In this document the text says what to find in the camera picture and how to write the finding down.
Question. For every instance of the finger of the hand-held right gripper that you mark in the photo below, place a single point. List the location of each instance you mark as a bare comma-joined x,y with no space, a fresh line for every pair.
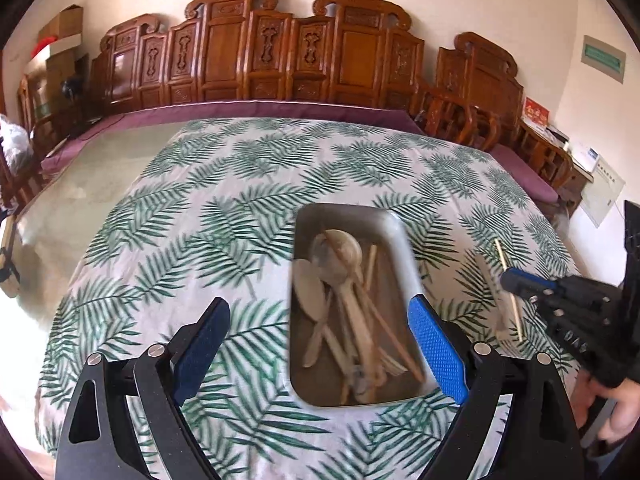
530,282
585,340

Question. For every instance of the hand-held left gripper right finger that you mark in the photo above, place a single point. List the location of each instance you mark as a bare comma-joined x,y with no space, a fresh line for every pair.
437,352

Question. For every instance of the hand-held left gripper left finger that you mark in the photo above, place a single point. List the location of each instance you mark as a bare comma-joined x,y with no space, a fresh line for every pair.
200,347

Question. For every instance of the metal tray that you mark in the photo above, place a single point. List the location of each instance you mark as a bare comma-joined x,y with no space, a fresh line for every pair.
400,240

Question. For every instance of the white plastic rice paddle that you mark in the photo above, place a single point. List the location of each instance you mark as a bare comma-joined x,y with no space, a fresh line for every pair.
309,290

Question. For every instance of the white plastic soup spoon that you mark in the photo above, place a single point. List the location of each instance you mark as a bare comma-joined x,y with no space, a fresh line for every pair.
345,255

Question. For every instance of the person's right hand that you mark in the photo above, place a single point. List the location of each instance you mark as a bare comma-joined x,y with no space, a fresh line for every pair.
620,410

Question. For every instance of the white electrical panel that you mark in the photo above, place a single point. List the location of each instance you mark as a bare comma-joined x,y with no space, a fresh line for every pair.
602,192

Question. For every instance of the pale chopstick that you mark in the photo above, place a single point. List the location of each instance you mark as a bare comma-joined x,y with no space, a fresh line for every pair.
370,265

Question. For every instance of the short purple bench cushion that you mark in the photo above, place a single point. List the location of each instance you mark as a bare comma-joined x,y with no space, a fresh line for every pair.
525,170

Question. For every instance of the white box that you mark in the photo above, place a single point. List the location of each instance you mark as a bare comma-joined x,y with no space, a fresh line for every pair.
586,157

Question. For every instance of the wooden side table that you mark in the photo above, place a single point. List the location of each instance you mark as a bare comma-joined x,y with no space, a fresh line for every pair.
545,160

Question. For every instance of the stack of papers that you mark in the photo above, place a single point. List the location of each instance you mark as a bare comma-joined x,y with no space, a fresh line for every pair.
559,137

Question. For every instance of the leaf print tablecloth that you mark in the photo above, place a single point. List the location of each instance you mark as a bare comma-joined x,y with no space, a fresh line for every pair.
225,200

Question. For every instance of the red card on sideboard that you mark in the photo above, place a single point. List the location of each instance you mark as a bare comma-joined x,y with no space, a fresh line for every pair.
535,114

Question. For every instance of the wooden armchair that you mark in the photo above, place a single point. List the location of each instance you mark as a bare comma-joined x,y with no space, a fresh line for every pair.
450,115

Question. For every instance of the narrow carved wooden bench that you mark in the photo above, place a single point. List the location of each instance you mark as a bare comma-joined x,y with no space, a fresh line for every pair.
475,75

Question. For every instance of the long purple bench cushion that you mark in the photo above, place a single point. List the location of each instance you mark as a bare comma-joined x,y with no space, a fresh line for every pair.
250,110

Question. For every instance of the clear plastic bag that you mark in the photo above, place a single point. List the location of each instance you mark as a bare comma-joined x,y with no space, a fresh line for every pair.
14,142

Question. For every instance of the wooden chair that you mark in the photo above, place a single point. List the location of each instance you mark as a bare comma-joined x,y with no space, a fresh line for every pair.
35,110

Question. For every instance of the black fan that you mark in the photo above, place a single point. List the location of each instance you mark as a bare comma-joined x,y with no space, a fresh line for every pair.
71,87

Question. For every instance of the cardboard boxes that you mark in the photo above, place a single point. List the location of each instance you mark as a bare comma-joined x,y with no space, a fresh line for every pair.
62,30

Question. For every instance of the green wall sign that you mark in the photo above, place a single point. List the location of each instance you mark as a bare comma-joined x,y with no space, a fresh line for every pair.
602,59

